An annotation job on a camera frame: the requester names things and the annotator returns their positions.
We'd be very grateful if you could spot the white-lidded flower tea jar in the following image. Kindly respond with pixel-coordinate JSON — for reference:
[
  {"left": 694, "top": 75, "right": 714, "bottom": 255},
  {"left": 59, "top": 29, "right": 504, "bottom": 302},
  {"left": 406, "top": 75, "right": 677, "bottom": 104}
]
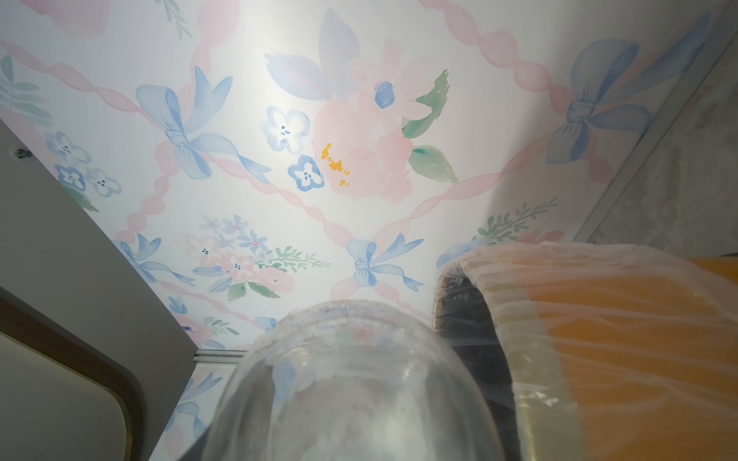
[{"left": 202, "top": 300, "right": 505, "bottom": 460}]

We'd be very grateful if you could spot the orange trash bin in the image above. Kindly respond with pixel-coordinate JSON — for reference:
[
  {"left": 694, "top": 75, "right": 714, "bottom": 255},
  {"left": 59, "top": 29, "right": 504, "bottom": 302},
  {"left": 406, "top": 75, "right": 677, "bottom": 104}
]
[{"left": 431, "top": 252, "right": 738, "bottom": 461}]

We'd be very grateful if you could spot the clear plastic bin liner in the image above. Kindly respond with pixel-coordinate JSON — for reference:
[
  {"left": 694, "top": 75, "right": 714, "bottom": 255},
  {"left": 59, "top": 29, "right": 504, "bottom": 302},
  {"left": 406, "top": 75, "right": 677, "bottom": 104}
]
[{"left": 431, "top": 240, "right": 738, "bottom": 461}]

